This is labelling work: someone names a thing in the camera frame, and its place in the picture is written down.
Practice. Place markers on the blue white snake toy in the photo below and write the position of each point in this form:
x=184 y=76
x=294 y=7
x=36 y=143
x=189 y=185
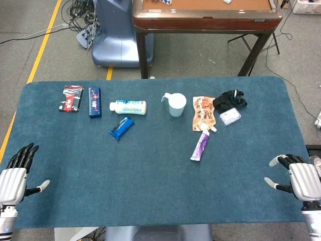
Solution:
x=164 y=1

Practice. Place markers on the grey sneaker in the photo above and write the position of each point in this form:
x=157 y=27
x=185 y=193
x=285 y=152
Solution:
x=316 y=164

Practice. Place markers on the blue felt table mat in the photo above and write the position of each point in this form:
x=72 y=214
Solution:
x=150 y=180

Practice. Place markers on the brown mahjong table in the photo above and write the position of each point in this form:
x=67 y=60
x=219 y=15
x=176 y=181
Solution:
x=205 y=23

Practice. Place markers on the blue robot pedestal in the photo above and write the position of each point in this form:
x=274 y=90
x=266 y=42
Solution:
x=115 y=42

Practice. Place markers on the grey power strip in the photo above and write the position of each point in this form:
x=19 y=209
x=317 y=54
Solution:
x=84 y=37

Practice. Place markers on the purple toothpaste tube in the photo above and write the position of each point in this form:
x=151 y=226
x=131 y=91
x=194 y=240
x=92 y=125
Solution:
x=200 y=145

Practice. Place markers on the grey robot torso base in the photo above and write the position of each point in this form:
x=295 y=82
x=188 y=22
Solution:
x=160 y=233

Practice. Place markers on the red black snack box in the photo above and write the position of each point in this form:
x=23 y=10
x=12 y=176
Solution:
x=71 y=99

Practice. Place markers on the clear plastic floss box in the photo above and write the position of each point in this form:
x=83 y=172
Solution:
x=230 y=117

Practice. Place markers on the white floor device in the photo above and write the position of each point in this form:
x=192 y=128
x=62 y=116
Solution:
x=318 y=123

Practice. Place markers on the dark blue carton box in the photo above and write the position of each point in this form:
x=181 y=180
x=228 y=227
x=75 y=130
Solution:
x=95 y=103

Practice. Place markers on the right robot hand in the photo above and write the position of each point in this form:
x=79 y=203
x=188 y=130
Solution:
x=304 y=179

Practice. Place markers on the orange spout pouch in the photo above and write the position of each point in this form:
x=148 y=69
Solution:
x=203 y=110

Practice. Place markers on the white milk bottle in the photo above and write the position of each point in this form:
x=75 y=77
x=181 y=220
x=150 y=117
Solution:
x=130 y=108

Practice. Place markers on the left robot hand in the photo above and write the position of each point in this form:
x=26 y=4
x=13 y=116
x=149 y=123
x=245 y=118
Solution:
x=12 y=180

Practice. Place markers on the white storage box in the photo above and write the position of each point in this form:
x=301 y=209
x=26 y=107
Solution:
x=306 y=7

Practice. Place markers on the blue cookie packet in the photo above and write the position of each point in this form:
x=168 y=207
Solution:
x=121 y=128

